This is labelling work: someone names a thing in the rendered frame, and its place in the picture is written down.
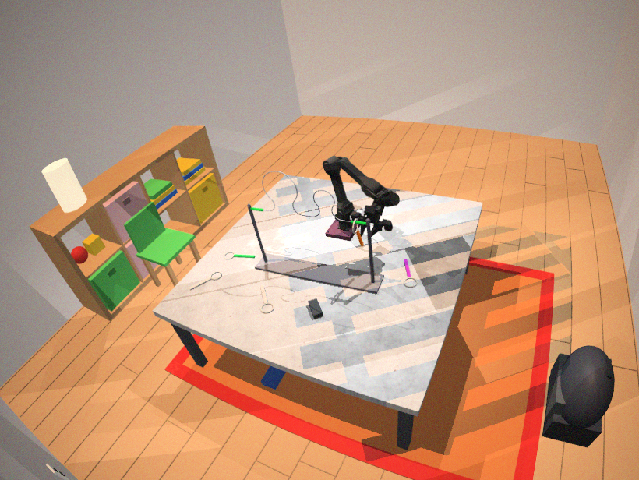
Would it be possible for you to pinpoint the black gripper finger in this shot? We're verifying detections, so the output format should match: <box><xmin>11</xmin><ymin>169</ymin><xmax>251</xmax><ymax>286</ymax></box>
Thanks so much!
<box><xmin>358</xmin><ymin>218</ymin><xmax>367</xmax><ymax>237</ymax></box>
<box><xmin>371</xmin><ymin>222</ymin><xmax>382</xmax><ymax>236</ymax></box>

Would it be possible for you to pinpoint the orange handle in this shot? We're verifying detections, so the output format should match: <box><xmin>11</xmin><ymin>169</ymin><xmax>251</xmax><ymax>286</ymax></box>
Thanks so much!
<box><xmin>352</xmin><ymin>219</ymin><xmax>364</xmax><ymax>247</ymax></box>

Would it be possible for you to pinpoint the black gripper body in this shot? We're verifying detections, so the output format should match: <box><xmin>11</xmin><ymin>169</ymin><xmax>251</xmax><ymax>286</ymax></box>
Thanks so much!
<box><xmin>351</xmin><ymin>203</ymin><xmax>393</xmax><ymax>231</ymax></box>

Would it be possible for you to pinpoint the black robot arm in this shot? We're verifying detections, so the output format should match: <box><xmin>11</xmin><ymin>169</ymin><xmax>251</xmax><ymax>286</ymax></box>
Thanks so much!
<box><xmin>323</xmin><ymin>156</ymin><xmax>400</xmax><ymax>231</ymax></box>

